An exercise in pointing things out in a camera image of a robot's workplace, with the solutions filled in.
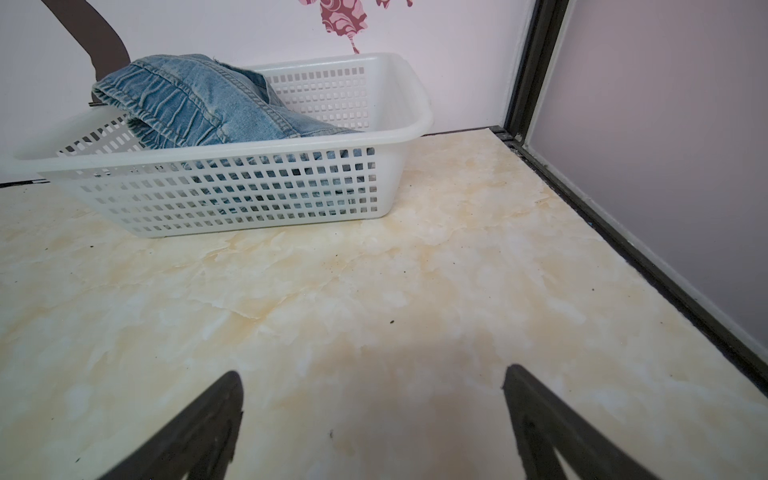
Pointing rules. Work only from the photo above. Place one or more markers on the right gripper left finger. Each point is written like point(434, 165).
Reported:
point(198, 443)

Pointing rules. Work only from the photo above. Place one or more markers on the white plastic mesh basket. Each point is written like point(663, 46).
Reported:
point(377, 99)

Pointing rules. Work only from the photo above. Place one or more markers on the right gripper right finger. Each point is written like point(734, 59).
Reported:
point(547, 430)

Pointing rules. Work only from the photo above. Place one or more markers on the blue denim long pants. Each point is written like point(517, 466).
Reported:
point(180, 101)

